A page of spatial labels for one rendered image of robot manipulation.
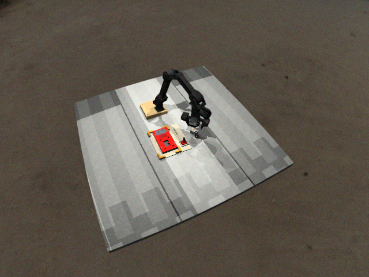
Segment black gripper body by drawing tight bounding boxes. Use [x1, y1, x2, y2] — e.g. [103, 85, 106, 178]
[181, 112, 210, 127]

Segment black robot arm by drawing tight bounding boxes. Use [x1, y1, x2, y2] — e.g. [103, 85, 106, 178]
[152, 69, 212, 128]

